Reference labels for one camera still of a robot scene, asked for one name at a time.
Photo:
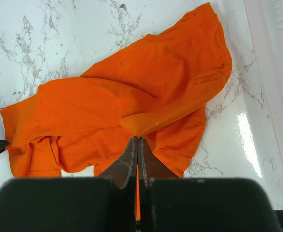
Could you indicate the white plastic basket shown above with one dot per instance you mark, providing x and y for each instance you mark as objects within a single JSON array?
[{"x": 265, "y": 18}]

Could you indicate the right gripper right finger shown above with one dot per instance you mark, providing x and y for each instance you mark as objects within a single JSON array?
[{"x": 150, "y": 166}]

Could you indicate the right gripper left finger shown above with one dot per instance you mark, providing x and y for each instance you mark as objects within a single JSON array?
[{"x": 125, "y": 166}]

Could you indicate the orange t shirt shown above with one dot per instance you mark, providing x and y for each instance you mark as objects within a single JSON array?
[{"x": 156, "y": 88}]

